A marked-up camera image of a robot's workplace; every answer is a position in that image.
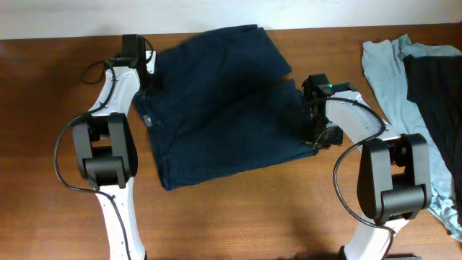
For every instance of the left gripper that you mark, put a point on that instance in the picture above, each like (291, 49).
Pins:
(157, 89)

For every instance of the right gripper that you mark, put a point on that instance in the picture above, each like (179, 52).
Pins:
(336, 139)

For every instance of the navy blue shorts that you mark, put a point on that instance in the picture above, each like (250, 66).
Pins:
(226, 105)

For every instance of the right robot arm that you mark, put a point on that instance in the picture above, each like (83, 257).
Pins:
(393, 184)

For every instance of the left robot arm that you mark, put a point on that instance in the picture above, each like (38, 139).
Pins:
(105, 149)

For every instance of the light grey shirt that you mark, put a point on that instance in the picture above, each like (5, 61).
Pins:
(383, 67)

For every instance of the black garment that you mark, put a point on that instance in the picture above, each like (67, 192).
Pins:
(434, 85)

